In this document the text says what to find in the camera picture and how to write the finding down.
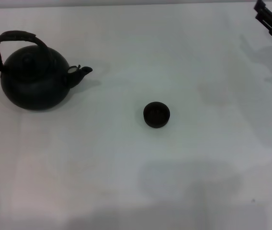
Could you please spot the small dark round teacup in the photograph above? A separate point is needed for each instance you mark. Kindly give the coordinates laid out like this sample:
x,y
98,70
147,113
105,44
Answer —
x,y
156,115

